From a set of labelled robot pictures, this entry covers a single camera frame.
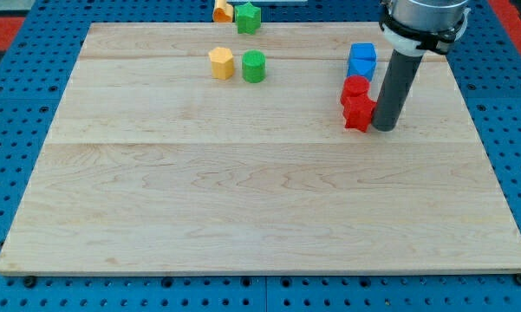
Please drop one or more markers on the blue triangle block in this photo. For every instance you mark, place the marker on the blue triangle block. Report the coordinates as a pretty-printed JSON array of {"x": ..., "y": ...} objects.
[{"x": 364, "y": 68}]

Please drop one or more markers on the red cylinder block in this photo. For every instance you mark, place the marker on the red cylinder block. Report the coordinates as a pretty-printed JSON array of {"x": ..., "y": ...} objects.
[{"x": 353, "y": 86}]

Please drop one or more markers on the wooden board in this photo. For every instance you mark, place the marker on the wooden board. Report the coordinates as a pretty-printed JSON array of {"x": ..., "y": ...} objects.
[{"x": 152, "y": 167}]

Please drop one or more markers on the red star block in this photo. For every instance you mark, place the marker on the red star block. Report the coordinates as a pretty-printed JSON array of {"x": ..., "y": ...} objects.
[{"x": 358, "y": 112}]

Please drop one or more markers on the blue cube block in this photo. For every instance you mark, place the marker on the blue cube block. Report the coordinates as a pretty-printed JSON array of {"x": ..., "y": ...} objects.
[{"x": 363, "y": 51}]

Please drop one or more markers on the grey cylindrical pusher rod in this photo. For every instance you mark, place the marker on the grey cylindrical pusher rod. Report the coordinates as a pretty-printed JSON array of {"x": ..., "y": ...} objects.
[{"x": 395, "y": 87}]

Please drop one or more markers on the green cylinder block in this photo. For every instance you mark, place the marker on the green cylinder block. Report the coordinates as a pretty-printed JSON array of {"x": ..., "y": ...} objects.
[{"x": 253, "y": 66}]

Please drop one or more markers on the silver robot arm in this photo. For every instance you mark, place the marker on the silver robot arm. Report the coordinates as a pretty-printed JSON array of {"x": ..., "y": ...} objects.
[{"x": 414, "y": 27}]

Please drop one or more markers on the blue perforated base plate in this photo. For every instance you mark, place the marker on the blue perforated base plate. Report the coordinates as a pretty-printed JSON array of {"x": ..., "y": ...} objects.
[{"x": 34, "y": 72}]

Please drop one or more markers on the green star block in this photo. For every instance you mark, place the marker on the green star block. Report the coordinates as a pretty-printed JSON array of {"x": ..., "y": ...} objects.
[{"x": 248, "y": 18}]

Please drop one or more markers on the orange heart block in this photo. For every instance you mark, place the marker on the orange heart block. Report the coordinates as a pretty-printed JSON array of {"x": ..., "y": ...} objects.
[{"x": 223, "y": 12}]

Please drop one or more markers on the yellow hexagon block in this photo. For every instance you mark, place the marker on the yellow hexagon block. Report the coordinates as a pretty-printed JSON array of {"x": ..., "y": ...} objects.
[{"x": 222, "y": 62}]

